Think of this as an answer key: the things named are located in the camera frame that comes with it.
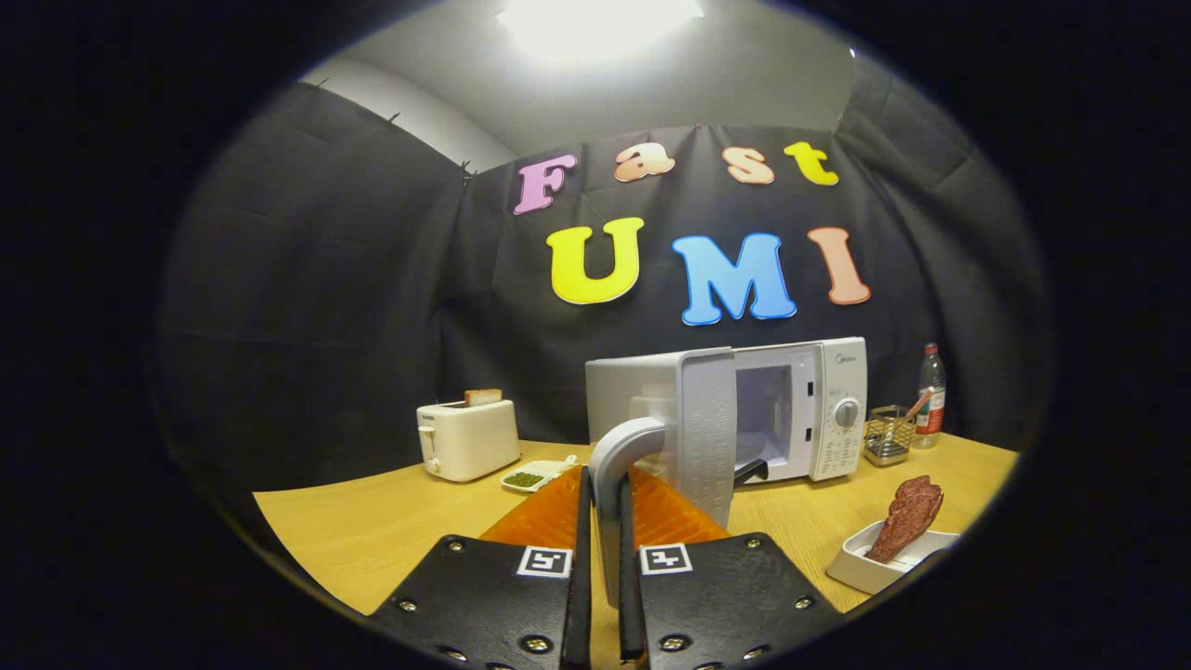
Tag ceiling light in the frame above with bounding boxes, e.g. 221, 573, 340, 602
498, 0, 703, 57

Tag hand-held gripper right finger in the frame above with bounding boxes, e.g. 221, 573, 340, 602
617, 465, 843, 670

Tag metal wire basket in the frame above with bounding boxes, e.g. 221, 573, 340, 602
863, 405, 917, 467

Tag small white food tray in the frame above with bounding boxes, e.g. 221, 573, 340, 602
826, 519, 961, 596

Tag white divided bean dish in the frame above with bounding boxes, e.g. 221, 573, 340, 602
501, 455, 580, 493

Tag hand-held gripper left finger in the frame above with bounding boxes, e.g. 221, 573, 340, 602
368, 465, 594, 670

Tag white toaster oven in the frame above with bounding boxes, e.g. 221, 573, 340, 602
585, 337, 868, 610

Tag black backdrop cloth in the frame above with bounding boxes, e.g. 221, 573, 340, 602
154, 56, 1052, 522

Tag cream toaster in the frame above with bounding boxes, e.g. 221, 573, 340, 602
416, 399, 522, 483

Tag clear plastic water bottle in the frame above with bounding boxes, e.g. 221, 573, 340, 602
915, 342, 947, 449

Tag brown meat piece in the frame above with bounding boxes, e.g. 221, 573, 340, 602
865, 476, 944, 564

